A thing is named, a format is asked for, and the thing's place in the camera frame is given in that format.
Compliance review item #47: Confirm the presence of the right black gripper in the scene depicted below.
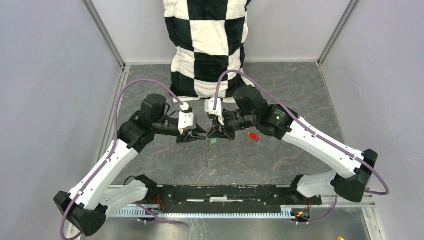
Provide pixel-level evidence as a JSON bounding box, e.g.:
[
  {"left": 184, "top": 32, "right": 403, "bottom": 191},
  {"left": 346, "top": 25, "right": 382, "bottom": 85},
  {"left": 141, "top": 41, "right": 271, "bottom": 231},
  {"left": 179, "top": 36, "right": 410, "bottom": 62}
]
[{"left": 207, "top": 108, "right": 258, "bottom": 142}]

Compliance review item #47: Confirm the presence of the large metal keyring plate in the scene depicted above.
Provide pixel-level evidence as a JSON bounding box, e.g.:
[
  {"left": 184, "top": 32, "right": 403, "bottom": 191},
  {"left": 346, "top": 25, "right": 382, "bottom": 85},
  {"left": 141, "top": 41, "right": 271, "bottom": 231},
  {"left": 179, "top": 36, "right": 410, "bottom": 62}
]
[{"left": 205, "top": 141, "right": 210, "bottom": 169}]

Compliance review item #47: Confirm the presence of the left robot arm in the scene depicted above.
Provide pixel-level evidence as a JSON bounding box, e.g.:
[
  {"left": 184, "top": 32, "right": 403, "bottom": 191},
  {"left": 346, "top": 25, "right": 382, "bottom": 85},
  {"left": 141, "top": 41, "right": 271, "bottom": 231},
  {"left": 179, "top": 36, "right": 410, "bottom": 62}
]
[{"left": 53, "top": 94, "right": 206, "bottom": 237}]

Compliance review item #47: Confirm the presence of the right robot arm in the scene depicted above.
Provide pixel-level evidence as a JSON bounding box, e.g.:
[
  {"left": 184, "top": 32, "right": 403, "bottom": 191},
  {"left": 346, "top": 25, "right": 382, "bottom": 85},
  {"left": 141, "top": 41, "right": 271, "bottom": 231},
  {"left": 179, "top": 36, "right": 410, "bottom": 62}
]
[{"left": 204, "top": 86, "right": 378, "bottom": 204}]

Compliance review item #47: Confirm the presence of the red tag key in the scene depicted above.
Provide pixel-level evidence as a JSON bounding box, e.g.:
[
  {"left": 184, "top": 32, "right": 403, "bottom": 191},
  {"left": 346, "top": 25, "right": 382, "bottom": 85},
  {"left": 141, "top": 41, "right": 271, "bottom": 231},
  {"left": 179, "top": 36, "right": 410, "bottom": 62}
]
[{"left": 248, "top": 132, "right": 259, "bottom": 142}]

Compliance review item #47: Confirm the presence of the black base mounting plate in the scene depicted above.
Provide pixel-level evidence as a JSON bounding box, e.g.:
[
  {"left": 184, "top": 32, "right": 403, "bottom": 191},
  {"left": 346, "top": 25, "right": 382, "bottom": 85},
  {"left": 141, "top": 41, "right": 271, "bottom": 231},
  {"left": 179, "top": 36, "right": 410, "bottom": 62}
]
[{"left": 139, "top": 184, "right": 322, "bottom": 214}]

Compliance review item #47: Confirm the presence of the black white checkered blanket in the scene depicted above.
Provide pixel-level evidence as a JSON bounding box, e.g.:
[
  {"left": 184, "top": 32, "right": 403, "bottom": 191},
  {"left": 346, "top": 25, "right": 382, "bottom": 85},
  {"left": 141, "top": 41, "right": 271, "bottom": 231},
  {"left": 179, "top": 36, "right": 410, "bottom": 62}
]
[{"left": 163, "top": 0, "right": 252, "bottom": 101}]

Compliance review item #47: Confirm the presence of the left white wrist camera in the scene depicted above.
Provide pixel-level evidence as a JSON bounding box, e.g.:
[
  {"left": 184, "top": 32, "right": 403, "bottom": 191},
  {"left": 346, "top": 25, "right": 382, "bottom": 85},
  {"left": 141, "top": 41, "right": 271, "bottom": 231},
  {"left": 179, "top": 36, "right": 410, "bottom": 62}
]
[{"left": 178, "top": 102, "right": 198, "bottom": 135}]

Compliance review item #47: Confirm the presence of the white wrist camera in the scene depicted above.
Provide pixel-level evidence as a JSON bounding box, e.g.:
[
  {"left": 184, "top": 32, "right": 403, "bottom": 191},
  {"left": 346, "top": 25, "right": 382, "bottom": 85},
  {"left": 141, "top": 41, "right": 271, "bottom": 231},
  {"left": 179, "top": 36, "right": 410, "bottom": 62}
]
[
  {"left": 178, "top": 102, "right": 198, "bottom": 135},
  {"left": 204, "top": 98, "right": 225, "bottom": 126}
]

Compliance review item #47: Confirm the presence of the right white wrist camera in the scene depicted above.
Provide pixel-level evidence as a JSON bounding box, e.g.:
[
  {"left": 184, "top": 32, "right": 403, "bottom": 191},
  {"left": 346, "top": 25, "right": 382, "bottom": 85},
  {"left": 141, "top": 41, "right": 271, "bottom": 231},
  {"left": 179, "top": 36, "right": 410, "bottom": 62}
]
[{"left": 204, "top": 98, "right": 225, "bottom": 126}]

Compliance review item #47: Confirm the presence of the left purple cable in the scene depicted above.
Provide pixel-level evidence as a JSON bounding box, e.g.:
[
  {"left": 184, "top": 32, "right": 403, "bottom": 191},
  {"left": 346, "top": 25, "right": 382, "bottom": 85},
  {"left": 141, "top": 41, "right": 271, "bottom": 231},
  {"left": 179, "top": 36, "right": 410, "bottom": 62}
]
[{"left": 59, "top": 78, "right": 185, "bottom": 240}]

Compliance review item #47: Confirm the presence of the grey slotted cable duct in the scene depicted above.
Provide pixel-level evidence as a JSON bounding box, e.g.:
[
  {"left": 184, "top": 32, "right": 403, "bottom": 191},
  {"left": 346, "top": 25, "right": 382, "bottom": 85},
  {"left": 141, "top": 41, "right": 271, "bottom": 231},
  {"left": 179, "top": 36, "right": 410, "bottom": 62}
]
[{"left": 111, "top": 205, "right": 295, "bottom": 220}]

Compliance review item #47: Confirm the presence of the aluminium frame rail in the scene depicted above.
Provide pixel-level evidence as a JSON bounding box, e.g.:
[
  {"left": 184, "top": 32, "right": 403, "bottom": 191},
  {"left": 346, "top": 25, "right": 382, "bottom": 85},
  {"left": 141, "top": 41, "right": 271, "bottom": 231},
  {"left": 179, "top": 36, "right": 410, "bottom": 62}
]
[{"left": 141, "top": 184, "right": 366, "bottom": 207}]

